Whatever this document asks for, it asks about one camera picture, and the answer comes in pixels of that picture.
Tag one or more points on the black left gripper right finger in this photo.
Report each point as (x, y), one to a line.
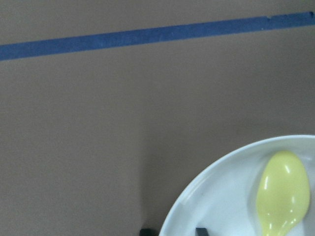
(201, 232)

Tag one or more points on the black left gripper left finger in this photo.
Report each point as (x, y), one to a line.
(148, 232)

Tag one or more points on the white round plate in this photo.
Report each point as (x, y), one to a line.
(221, 198)

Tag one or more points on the yellow plastic spoon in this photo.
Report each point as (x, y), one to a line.
(284, 194)

